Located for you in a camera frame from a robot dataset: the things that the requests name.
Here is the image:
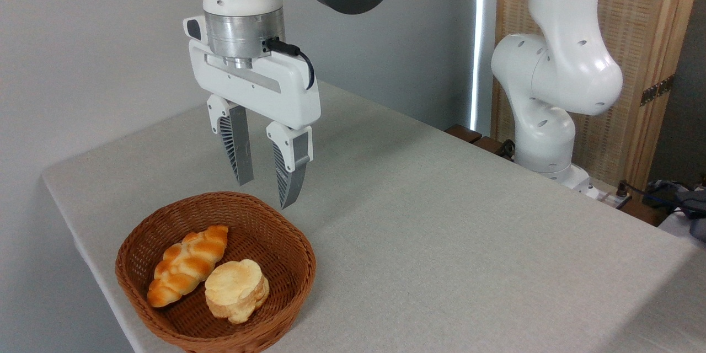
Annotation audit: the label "white vertical light strip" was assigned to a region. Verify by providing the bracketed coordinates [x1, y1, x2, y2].
[470, 0, 500, 136]

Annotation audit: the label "brown wicker basket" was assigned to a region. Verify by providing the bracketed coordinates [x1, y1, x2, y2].
[115, 191, 317, 353]

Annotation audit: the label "grey device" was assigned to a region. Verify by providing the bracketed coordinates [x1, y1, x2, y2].
[676, 190, 706, 242]

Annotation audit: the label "black and blue cables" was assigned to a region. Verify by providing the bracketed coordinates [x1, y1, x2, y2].
[616, 178, 706, 217]

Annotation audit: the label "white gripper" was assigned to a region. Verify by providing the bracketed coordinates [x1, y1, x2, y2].
[184, 15, 322, 210]

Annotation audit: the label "pale round bread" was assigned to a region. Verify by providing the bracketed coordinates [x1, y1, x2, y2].
[205, 259, 270, 324]

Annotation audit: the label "white power strip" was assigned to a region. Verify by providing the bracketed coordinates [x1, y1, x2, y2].
[598, 190, 632, 210]

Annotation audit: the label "brass screen hinge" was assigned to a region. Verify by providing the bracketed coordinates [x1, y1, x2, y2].
[640, 74, 675, 106]

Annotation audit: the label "wooden rattan folding screen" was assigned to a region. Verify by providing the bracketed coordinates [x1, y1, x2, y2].
[491, 0, 706, 191]

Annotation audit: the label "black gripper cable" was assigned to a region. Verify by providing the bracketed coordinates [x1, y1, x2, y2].
[264, 38, 315, 90]

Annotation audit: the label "golden braided bread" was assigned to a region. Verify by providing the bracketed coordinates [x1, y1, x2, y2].
[147, 224, 229, 308]

